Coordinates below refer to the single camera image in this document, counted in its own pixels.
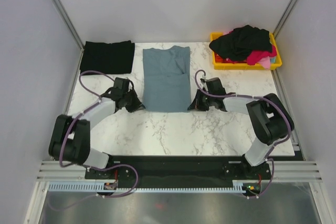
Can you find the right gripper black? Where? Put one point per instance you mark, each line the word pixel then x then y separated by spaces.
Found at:
pixel 197 105

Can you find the crumpled black t shirt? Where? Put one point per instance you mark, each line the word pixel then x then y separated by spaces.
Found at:
pixel 238 44

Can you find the aluminium front rail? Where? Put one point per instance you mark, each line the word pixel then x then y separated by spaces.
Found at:
pixel 285 172

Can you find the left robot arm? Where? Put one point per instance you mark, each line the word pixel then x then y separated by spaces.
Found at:
pixel 71 137

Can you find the folded black t shirt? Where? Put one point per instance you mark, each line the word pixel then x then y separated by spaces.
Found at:
pixel 114 58

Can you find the white slotted cable duct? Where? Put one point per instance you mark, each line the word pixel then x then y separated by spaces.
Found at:
pixel 102 187

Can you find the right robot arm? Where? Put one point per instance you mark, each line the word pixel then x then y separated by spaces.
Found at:
pixel 271 122

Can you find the right aluminium frame post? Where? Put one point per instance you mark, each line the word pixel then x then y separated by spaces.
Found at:
pixel 288 10

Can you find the left aluminium frame post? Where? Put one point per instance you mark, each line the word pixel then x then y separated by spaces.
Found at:
pixel 65 17

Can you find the aluminium frame post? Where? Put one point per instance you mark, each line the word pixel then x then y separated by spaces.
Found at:
pixel 288 10
pixel 65 17

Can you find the yellow plastic bin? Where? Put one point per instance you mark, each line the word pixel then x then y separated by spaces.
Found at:
pixel 244 66

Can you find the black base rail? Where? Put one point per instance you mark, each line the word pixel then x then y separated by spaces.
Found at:
pixel 179 171

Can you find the light pink t shirt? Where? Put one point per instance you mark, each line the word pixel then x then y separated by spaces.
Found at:
pixel 265 62

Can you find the blue-grey t shirt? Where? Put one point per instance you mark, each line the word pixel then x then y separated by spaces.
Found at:
pixel 167 85

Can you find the red t shirt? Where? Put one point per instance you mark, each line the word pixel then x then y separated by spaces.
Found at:
pixel 219 59

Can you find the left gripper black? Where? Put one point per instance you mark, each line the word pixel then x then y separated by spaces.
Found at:
pixel 137 105

